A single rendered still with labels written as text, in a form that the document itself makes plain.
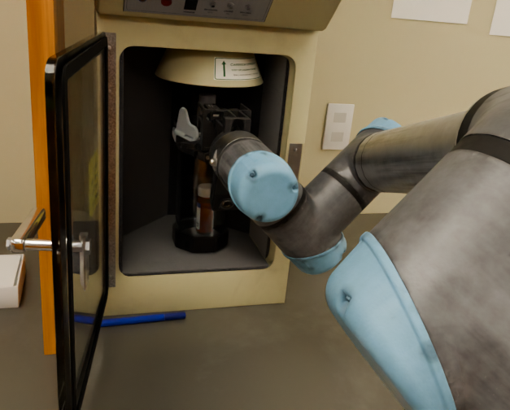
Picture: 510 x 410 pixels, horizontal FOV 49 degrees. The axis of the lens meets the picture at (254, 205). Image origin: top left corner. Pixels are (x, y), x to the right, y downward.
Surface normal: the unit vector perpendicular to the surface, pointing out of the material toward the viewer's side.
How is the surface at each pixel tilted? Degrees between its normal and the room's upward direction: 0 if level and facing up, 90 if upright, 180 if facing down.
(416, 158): 97
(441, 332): 60
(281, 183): 90
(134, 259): 0
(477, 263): 53
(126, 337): 0
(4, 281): 0
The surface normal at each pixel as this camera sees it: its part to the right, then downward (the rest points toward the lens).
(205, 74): 0.07, -0.04
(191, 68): -0.20, -0.07
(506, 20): 0.28, 0.36
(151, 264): 0.09, -0.93
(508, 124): -0.57, -0.69
